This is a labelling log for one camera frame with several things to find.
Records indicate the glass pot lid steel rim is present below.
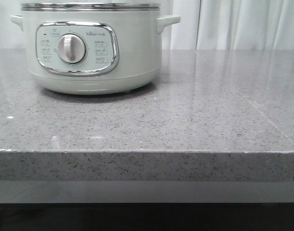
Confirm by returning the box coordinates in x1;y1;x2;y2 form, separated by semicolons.
21;2;160;12

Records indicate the light green electric cooking pot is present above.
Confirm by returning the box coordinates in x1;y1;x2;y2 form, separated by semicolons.
11;9;180;95

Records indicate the white pleated curtain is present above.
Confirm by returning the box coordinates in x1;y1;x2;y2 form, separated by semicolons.
0;0;294;51

